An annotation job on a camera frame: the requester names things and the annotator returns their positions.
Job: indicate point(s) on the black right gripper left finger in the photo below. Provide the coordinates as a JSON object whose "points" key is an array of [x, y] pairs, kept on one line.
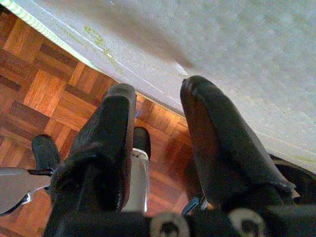
{"points": [[103, 153]]}

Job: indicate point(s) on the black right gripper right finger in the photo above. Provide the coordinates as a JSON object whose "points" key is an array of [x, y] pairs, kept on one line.
{"points": [[222, 148]]}

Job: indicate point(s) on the silver robot right leg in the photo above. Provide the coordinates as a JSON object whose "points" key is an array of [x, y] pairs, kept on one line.
{"points": [[139, 182]]}

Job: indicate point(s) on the silver robot leg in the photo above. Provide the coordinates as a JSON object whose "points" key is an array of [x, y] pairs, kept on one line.
{"points": [[14, 185], [139, 182]]}

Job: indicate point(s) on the silver robot left leg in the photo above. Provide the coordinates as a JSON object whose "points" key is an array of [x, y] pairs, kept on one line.
{"points": [[14, 185]]}

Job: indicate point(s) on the pale floral bed sheet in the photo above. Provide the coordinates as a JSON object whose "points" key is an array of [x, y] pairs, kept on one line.
{"points": [[222, 37]]}

